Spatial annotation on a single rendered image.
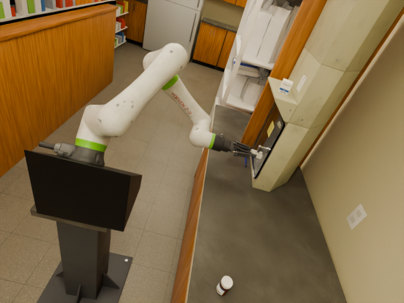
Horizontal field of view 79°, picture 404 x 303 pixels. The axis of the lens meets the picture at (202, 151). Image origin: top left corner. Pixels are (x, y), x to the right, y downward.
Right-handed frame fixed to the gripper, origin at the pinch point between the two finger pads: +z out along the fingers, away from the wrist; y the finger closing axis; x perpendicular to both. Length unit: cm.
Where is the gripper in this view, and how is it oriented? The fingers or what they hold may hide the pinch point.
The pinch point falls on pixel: (256, 154)
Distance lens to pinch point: 145.5
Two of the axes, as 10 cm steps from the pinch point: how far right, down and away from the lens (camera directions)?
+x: -2.6, 7.7, 5.8
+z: 9.6, 2.7, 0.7
